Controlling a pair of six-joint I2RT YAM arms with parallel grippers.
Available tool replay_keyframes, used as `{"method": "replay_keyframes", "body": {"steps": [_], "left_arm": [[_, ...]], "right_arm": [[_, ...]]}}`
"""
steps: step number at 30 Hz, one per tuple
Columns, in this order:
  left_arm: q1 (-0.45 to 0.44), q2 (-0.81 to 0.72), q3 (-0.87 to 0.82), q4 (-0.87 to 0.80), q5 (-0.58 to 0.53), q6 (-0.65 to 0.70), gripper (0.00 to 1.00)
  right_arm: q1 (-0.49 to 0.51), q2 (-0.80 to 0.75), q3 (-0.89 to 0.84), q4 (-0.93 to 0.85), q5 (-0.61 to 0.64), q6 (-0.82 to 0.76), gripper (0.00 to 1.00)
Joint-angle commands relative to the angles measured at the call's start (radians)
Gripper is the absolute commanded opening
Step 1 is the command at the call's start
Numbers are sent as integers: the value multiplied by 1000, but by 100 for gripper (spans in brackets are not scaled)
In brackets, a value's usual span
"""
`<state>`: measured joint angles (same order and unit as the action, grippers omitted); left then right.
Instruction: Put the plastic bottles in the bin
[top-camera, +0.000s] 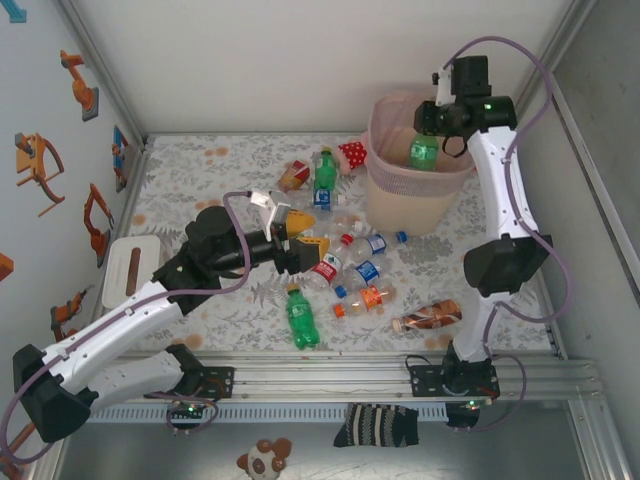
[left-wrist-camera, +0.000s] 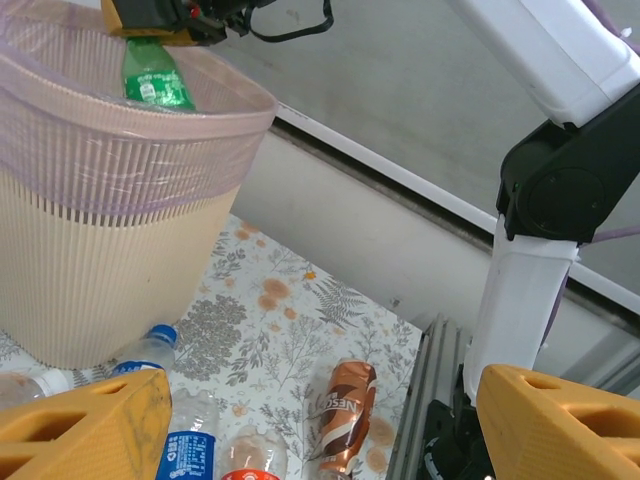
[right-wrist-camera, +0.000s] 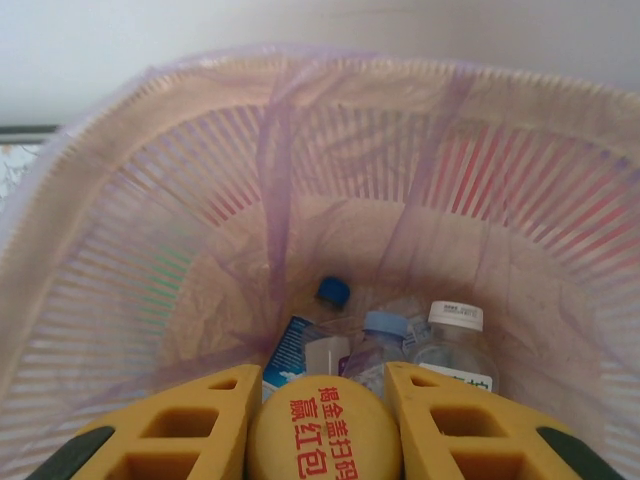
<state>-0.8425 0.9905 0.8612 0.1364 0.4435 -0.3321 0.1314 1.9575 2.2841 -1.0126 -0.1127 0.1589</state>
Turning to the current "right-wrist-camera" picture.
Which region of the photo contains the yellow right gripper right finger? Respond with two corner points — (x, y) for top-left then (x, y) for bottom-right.
(384, 362), (624, 480)

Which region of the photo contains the beige slatted waste bin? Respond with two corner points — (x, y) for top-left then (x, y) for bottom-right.
(0, 42), (640, 480)

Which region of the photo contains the clear bottle red blue label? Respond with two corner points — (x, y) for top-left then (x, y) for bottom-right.
(262, 275), (354, 396)

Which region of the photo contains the green plastic soda bottle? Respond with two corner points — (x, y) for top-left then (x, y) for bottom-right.
(244, 372), (404, 480)

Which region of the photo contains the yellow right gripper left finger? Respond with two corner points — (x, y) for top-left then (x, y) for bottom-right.
(29, 363), (264, 480)

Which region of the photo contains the clear bottle green white label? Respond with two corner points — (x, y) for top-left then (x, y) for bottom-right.
(409, 299), (501, 396)

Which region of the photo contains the white purple drink carton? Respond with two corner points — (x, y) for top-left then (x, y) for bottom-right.
(304, 335), (351, 376)

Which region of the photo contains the floral tablecloth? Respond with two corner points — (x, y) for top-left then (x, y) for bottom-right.
(0, 142), (46, 211)

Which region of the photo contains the pink plastic bin liner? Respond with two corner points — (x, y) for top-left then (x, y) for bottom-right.
(0, 42), (640, 480)

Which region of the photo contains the bluish clear bottle blue cap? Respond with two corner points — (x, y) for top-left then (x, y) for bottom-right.
(344, 309), (412, 396)

